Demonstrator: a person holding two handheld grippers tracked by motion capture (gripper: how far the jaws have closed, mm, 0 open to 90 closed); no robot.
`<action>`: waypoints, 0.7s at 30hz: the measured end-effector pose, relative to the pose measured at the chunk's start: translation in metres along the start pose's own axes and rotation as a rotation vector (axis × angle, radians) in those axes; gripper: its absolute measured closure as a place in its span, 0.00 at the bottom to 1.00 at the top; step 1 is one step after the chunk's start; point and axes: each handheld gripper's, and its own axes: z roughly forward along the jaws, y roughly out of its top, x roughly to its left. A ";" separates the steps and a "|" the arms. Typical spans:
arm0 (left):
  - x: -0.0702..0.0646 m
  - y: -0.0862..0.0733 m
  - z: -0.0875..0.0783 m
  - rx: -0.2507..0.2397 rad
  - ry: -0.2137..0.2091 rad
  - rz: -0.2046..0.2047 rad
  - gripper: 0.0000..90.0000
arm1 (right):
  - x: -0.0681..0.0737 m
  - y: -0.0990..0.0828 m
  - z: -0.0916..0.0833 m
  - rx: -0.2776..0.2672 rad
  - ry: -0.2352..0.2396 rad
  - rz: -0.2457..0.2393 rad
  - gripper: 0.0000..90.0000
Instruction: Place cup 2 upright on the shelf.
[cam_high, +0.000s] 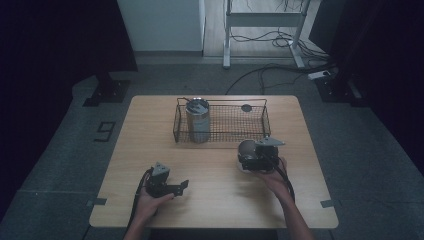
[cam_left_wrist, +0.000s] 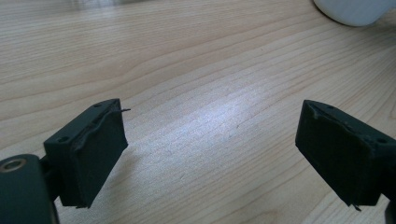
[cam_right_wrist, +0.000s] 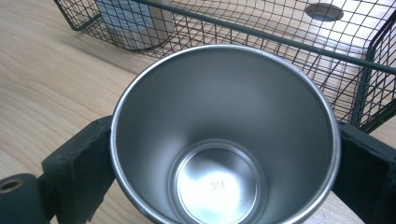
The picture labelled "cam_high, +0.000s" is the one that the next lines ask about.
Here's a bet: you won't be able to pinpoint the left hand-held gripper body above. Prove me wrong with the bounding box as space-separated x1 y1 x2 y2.
145 161 178 199

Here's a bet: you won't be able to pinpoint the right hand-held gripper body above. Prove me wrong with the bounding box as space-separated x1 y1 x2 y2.
244 136 287 174

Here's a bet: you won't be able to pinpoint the white mug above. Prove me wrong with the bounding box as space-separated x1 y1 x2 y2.
236 138 259 174

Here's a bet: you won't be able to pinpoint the black wire mesh basket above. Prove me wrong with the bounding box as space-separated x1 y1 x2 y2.
172 97 272 146

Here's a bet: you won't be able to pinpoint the steel tumbler with lid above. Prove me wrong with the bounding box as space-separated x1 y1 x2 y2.
182 97 212 145

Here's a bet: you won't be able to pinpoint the person's left hand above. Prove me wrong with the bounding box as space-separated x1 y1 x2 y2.
134 185 176 224

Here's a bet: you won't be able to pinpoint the person's right hand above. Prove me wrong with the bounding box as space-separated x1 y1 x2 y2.
253 156 292 203

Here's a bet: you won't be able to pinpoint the white power strip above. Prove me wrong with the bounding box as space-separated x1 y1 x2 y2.
307 69 332 81

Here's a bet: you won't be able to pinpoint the black stand base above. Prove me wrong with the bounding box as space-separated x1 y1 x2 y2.
82 71 132 108
313 68 368 108

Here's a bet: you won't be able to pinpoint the white cabinet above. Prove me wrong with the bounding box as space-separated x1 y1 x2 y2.
116 0 207 53

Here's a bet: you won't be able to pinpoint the dark curtain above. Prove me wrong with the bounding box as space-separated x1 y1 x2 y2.
308 0 424 178
0 0 139 221

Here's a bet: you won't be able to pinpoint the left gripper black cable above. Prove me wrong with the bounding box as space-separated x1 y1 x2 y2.
127 167 155 232

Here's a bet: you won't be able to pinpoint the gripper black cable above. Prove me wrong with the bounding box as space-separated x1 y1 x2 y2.
127 167 155 232
263 153 297 204

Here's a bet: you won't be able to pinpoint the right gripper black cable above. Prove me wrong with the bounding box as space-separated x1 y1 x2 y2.
263 153 297 204

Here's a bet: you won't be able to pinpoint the black floor cables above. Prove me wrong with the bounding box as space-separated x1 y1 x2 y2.
225 28 338 96

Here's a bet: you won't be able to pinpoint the white metal desk frame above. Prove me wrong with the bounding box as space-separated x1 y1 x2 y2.
222 0 323 70

